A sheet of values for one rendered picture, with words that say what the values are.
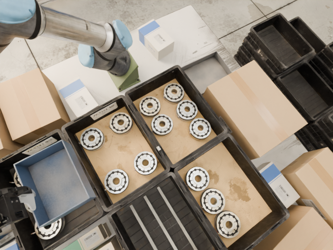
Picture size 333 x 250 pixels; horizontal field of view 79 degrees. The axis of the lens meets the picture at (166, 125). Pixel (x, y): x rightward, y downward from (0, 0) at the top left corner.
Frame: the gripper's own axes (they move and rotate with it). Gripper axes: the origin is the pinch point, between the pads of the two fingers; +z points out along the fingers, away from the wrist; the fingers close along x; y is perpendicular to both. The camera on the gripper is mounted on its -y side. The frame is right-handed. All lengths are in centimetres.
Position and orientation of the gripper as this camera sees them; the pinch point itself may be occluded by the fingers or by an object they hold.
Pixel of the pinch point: (29, 194)
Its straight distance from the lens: 73.9
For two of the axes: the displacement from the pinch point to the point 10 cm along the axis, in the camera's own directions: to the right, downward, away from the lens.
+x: 8.7, -4.9, 1.0
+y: 5.0, 8.4, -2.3
